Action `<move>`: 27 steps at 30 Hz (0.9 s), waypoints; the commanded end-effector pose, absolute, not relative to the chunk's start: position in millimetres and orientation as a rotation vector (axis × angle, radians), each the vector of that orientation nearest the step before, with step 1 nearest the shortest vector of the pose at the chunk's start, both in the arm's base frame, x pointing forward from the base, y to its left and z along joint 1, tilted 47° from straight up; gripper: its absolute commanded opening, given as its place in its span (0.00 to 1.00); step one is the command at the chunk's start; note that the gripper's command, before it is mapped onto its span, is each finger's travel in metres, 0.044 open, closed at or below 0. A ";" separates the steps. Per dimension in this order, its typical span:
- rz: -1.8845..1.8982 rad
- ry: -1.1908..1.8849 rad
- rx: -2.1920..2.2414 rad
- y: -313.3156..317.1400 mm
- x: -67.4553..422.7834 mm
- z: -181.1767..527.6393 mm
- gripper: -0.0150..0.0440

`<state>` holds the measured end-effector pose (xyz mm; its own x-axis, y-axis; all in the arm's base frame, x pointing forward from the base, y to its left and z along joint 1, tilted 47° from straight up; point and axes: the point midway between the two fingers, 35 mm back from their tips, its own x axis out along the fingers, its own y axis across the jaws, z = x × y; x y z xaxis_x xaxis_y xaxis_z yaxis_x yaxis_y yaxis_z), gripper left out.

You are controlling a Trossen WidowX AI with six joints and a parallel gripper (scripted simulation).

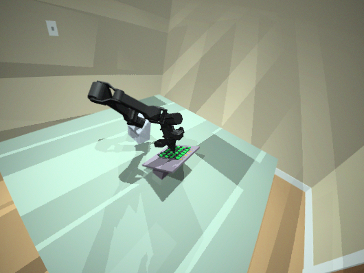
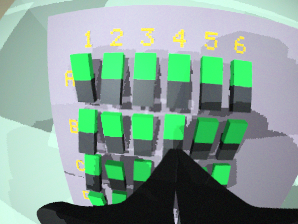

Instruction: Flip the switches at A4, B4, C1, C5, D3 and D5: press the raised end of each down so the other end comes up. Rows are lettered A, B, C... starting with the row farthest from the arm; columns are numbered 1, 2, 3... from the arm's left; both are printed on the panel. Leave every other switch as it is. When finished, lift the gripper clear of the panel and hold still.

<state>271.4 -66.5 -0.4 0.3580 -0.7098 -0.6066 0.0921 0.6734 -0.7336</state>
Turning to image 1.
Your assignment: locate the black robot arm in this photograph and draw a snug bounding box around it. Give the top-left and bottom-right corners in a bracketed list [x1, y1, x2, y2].
[87, 81, 185, 141]

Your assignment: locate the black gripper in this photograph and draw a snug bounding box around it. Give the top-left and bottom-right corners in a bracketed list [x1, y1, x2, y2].
[154, 125, 177, 152]

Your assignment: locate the grey switch panel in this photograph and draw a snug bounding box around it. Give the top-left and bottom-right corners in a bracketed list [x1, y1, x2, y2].
[142, 145, 200, 180]

